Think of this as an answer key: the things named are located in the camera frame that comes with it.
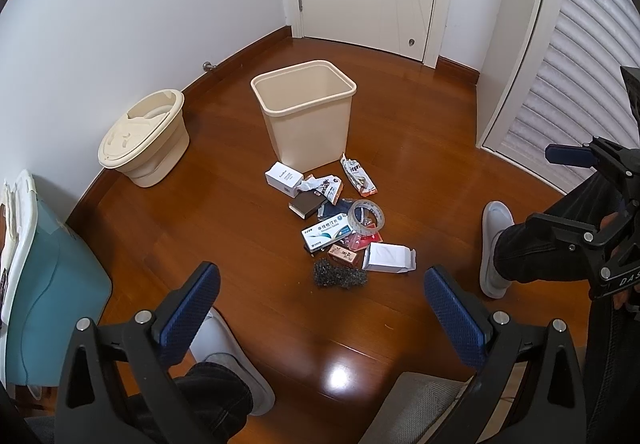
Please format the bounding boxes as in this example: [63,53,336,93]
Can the brown box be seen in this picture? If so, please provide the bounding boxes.
[288,190,326,219]

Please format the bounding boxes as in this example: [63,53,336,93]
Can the red white snack wrapper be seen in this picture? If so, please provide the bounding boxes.
[341,153,378,198]

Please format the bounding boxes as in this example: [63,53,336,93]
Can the white slipper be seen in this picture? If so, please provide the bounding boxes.
[478,201,514,300]
[190,307,276,417]

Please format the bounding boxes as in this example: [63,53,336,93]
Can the grey seat cushion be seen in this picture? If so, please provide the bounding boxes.
[360,372,469,443]

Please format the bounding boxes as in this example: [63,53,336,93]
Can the left black trouser leg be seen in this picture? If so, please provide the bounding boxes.
[175,363,253,443]

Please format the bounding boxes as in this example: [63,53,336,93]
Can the dark blue packet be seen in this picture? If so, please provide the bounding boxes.
[318,199,355,221]

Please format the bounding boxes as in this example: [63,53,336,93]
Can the grey steel wool scrubber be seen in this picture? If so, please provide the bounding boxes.
[312,259,368,290]

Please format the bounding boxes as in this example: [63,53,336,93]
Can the clear tape roll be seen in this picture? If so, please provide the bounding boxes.
[347,199,385,236]

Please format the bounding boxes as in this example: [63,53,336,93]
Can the teal storage box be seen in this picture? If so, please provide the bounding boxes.
[1,191,112,386]

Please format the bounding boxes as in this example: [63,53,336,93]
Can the person right hand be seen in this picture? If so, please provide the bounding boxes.
[596,210,633,311]

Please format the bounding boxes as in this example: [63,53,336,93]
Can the black trouser leg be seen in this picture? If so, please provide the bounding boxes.
[494,173,623,283]
[175,363,253,443]

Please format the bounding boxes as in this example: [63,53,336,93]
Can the right white slipper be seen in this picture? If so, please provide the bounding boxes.
[478,201,514,300]

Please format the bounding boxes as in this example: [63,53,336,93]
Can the red plastic packet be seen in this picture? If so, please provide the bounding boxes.
[341,233,383,252]

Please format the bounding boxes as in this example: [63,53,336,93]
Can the blue white medicine box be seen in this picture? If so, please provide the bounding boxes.
[300,213,352,253]

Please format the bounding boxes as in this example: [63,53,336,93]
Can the small white carton box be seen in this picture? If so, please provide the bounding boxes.
[265,162,304,198]

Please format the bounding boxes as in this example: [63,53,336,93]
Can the left white slipper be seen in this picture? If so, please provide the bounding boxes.
[190,307,276,417]

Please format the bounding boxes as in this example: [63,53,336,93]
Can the beige round lidded bucket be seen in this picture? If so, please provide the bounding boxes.
[98,89,190,188]

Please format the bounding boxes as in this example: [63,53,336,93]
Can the items on teal box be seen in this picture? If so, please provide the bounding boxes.
[1,170,38,325]

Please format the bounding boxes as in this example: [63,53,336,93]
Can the red white patterned box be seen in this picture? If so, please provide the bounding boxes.
[328,243,358,265]

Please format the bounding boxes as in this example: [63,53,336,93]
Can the right black trouser leg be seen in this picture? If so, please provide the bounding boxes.
[494,173,623,283]

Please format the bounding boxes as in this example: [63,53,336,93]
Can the beige square trash bin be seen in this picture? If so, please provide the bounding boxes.
[250,60,357,173]

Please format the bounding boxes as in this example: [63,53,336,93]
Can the metal door stopper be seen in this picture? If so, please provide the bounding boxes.
[203,61,216,72]

